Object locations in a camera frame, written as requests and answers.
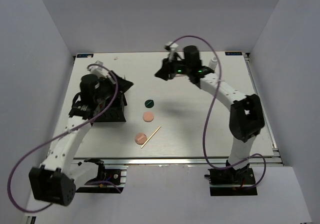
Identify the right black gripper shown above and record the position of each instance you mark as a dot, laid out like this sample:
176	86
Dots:
166	70

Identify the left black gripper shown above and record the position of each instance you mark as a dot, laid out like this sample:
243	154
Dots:
123	84

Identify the green round compact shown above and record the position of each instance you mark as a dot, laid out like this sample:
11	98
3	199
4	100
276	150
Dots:
149	103

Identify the pink round puff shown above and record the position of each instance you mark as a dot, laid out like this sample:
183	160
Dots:
140	138
148	116

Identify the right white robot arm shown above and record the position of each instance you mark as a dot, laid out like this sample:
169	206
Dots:
246	117

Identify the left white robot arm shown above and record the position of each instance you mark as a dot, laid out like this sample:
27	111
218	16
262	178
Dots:
54	181

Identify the white pink blue bottle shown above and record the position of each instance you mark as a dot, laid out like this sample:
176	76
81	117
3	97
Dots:
213	63

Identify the black mesh organizer box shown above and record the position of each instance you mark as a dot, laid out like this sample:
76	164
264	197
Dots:
116	112

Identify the left blue table label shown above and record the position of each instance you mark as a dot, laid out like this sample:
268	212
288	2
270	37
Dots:
84	56

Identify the blue table label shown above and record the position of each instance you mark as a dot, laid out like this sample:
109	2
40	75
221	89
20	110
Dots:
233	53
84	56

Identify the right blue table label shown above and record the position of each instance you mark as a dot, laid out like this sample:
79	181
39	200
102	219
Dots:
233	53

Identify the wooden stick near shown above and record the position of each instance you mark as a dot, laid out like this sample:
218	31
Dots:
148	139

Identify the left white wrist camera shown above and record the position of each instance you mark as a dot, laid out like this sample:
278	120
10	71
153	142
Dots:
98	69

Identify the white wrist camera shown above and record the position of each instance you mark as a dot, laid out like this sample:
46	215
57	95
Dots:
98	69
172	48

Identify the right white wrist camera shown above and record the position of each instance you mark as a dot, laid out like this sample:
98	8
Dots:
172	48

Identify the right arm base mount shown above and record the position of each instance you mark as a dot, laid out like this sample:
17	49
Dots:
223	184

